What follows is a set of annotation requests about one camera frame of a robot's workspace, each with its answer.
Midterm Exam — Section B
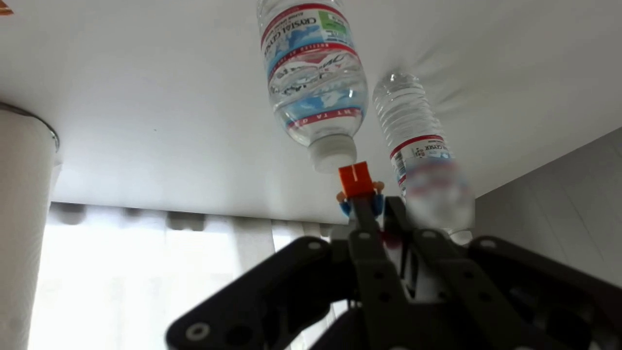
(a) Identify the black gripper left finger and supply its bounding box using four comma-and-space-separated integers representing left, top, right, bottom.
164, 192, 417, 350

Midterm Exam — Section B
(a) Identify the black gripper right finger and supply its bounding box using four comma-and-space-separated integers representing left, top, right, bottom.
386, 196, 622, 350

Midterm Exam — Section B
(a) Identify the orange toy man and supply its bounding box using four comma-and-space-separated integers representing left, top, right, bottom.
335, 161, 390, 221

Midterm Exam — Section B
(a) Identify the clear plastic water bottle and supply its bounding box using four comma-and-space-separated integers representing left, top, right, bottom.
256, 0, 370, 173
372, 66, 477, 245

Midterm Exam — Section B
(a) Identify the sheer white curtain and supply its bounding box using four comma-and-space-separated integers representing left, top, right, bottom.
28, 200, 366, 350

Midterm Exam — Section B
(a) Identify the white paper towel roll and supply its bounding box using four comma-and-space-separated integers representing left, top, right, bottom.
0, 103, 65, 350

